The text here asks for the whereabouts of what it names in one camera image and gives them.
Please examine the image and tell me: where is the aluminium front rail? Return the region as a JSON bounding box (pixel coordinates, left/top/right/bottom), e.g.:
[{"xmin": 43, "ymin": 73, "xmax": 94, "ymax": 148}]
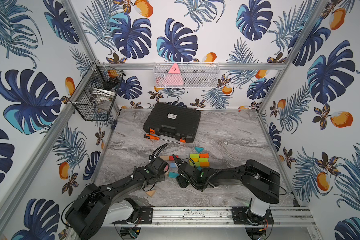
[{"xmin": 102, "ymin": 205, "xmax": 316, "ymax": 227}]

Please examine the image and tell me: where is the orange handled screwdriver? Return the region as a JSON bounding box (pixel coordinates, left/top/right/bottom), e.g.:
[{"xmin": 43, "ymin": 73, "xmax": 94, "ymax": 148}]
[{"xmin": 143, "ymin": 133, "xmax": 181, "ymax": 145}]

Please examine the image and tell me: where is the teal rectangular block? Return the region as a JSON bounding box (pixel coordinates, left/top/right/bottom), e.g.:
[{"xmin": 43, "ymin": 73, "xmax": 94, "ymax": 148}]
[{"xmin": 168, "ymin": 172, "xmax": 179, "ymax": 179}]

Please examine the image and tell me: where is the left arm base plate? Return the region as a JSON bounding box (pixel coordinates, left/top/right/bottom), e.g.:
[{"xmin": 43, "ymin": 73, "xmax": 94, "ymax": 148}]
[{"xmin": 118, "ymin": 198, "xmax": 154, "ymax": 225}]

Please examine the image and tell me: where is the white mesh wall basket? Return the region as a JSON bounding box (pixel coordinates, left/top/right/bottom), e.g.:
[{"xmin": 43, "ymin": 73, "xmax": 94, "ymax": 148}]
[{"xmin": 153, "ymin": 63, "xmax": 220, "ymax": 89}]

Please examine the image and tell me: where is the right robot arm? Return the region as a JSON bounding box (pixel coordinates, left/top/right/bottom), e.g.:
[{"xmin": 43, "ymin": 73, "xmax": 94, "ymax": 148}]
[{"xmin": 174, "ymin": 157, "xmax": 281, "ymax": 217}]

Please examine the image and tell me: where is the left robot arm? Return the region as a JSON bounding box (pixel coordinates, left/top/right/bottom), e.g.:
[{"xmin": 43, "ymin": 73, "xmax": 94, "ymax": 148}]
[{"xmin": 62, "ymin": 157, "xmax": 170, "ymax": 240}]

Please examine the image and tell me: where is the black plastic tool case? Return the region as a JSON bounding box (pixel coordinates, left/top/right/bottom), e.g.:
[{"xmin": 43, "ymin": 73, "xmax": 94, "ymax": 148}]
[{"xmin": 143, "ymin": 103, "xmax": 202, "ymax": 143}]

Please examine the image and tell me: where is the pink triangle card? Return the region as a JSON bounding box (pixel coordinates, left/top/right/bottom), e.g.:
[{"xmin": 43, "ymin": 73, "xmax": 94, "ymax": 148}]
[{"xmin": 163, "ymin": 63, "xmax": 184, "ymax": 87}]

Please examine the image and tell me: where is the teal triangle block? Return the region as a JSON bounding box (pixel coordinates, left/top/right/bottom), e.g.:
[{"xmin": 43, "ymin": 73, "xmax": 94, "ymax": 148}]
[{"xmin": 195, "ymin": 147, "xmax": 204, "ymax": 153}]

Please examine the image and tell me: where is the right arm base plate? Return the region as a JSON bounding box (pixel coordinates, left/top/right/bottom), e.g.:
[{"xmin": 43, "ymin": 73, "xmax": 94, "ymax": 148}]
[{"xmin": 232, "ymin": 207, "xmax": 275, "ymax": 227}]

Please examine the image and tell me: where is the natural wood triangle block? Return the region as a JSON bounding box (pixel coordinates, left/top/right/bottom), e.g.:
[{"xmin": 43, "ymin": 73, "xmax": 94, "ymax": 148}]
[{"xmin": 145, "ymin": 190, "xmax": 156, "ymax": 198}]

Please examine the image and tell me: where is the black wire basket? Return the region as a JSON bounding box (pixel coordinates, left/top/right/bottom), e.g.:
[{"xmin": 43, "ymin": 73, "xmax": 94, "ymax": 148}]
[{"xmin": 69, "ymin": 63, "xmax": 126, "ymax": 122}]

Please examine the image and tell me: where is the red block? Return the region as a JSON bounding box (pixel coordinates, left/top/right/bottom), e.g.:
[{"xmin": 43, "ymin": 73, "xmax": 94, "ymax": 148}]
[{"xmin": 169, "ymin": 155, "xmax": 179, "ymax": 161}]

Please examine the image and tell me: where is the natural wood rectangular block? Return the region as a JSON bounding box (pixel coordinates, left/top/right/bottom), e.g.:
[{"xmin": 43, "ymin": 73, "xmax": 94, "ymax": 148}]
[{"xmin": 160, "ymin": 156, "xmax": 170, "ymax": 161}]

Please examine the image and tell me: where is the orange rectangular block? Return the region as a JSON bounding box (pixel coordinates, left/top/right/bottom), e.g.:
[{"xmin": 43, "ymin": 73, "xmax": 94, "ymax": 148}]
[{"xmin": 200, "ymin": 162, "xmax": 210, "ymax": 168}]

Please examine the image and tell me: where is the light green narrow block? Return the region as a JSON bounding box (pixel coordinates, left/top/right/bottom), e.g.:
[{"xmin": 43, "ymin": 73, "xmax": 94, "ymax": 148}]
[{"xmin": 199, "ymin": 158, "xmax": 209, "ymax": 163}]

